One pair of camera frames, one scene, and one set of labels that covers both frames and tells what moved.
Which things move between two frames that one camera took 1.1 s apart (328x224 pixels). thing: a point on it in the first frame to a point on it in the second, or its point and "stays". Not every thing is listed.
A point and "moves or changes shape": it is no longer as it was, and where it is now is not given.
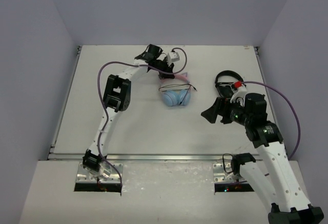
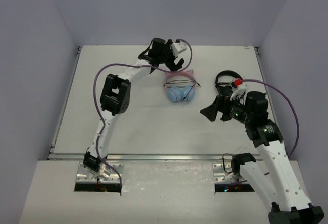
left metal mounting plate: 83,176 stays
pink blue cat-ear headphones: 174,98 moves or changes shape
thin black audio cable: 176,84 to 191,89
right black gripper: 221,107 stays
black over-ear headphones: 226,89 stays
